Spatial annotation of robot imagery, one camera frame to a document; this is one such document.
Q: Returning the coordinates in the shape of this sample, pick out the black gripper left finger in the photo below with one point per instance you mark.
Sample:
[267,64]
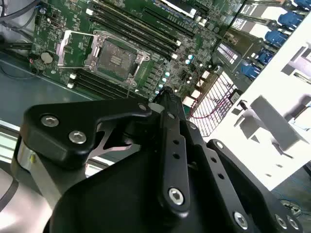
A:
[73,114]

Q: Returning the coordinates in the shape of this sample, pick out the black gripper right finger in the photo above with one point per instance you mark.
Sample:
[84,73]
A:
[226,194]

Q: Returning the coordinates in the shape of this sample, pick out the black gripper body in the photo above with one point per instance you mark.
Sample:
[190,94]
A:
[116,199]

